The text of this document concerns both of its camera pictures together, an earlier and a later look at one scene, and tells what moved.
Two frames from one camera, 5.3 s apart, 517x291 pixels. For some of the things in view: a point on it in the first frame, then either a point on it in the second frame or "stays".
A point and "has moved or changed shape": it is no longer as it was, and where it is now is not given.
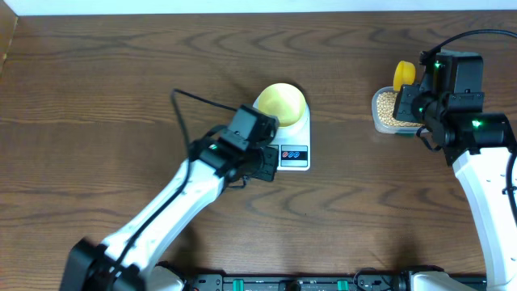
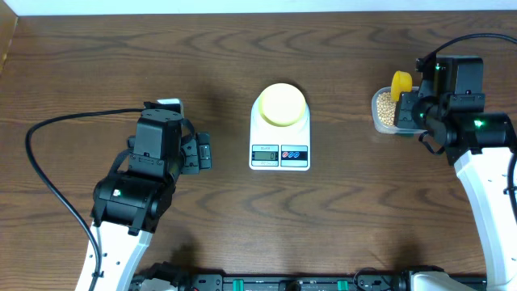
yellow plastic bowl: x=284 y=101 stays
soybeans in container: x=385 y=103 stays
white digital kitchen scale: x=294 y=143 stays
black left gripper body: x=268 y=154 to x=189 y=150
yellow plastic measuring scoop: x=403 y=74 has moved or changed shape
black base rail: x=296 y=282 stays
